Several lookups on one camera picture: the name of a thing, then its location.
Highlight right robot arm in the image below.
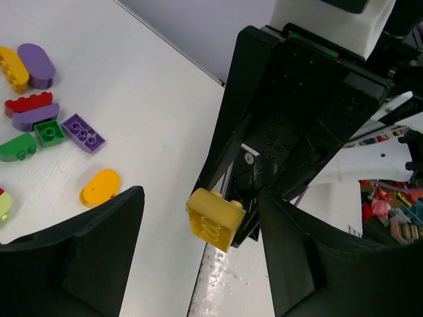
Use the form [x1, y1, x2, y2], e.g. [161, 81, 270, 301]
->
[186, 1, 422, 251]

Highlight purple rectangular lego brick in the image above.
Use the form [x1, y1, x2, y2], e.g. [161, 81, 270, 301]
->
[61, 114, 106, 154]

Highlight red long lego brick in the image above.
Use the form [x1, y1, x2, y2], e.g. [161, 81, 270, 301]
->
[5, 92, 53, 118]

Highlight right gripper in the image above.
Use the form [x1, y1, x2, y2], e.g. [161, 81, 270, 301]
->
[194, 26, 387, 248]

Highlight green square lego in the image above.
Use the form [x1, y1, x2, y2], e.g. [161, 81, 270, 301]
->
[34, 120, 65, 148]

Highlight lime half round lego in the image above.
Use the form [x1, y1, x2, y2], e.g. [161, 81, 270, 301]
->
[0, 192, 13, 226]

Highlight yellow curved lego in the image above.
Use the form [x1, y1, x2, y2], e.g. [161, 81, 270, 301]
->
[1, 46, 30, 94]

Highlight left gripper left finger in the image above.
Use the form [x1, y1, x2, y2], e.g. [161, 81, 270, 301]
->
[1, 186, 145, 316]

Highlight purple oval lego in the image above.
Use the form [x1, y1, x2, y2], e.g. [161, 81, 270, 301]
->
[17, 43, 56, 90]

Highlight green curved lego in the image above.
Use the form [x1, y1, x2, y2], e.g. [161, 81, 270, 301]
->
[1, 133, 37, 162]

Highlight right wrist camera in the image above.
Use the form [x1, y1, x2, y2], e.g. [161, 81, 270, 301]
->
[268, 0, 395, 59]

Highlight yellow oval lego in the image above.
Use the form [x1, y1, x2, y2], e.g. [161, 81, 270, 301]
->
[79, 169, 121, 208]

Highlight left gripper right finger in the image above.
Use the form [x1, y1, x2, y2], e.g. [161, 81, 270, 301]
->
[258, 190, 422, 316]

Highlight yellow rectangular lego brick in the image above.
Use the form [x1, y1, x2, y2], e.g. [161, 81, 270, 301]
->
[186, 188, 246, 253]

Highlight purple curved lego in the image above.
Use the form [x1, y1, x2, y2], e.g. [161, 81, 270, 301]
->
[12, 102, 59, 132]

